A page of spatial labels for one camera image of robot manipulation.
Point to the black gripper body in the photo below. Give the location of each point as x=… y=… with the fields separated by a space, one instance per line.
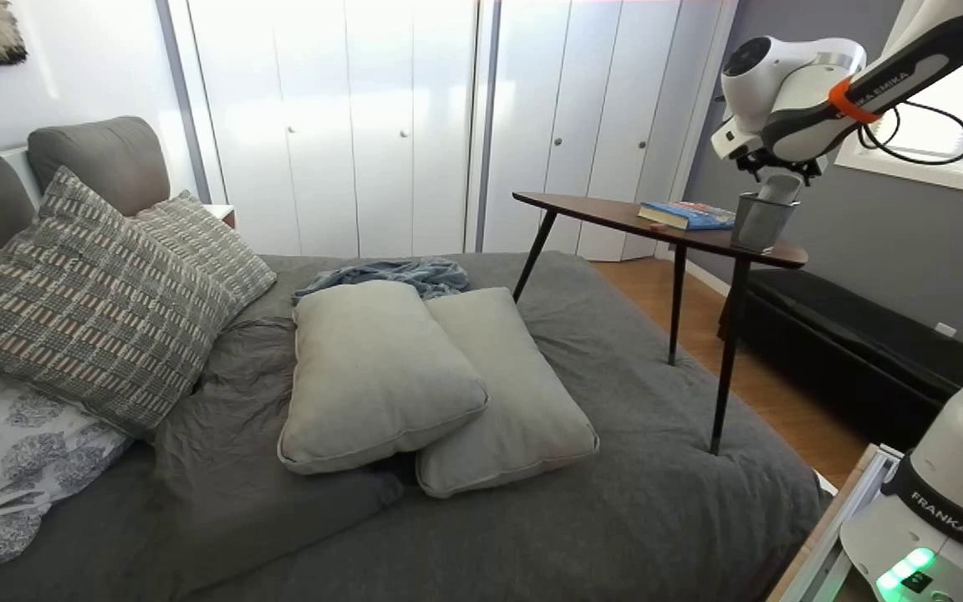
x=777 y=186

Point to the colourful paperback book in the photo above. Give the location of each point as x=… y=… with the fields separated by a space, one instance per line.
x=683 y=215

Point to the black bench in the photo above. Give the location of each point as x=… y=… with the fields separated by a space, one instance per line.
x=850 y=344

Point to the wooden side table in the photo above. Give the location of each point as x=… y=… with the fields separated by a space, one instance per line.
x=594 y=208

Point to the plain white pillow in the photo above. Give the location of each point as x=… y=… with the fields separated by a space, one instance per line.
x=526 y=412
x=377 y=371

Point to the white wardrobe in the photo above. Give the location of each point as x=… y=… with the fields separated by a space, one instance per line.
x=392 y=121

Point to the blue throw blanket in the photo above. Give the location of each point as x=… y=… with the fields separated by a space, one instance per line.
x=392 y=272

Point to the small grey checked cushion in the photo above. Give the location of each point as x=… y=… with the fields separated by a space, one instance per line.
x=214 y=254

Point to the large grey striped cushion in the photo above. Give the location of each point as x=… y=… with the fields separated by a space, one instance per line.
x=82 y=303

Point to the white floral pillow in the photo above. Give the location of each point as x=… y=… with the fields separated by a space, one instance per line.
x=7 y=469

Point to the white wall outlet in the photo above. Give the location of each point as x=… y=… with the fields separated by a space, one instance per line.
x=945 y=328

